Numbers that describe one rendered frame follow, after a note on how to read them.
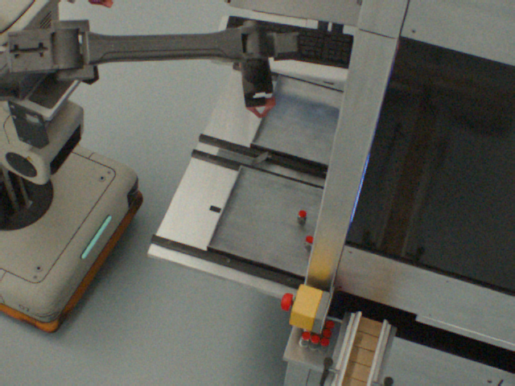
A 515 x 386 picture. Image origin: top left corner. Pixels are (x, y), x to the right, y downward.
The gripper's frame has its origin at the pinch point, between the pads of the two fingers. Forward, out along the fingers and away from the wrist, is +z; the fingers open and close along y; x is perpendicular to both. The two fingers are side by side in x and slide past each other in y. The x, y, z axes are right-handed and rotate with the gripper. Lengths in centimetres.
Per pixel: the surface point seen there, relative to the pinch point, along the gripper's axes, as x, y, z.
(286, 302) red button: 0.4, -43.9, 17.7
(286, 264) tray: -1.5, -27.8, 31.7
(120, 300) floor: 56, 7, 116
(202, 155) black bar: 16.1, 6.2, 29.5
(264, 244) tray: 3.1, -21.5, 31.5
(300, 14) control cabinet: -19, 64, 44
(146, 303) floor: 47, 5, 117
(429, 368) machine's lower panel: -33, -54, 46
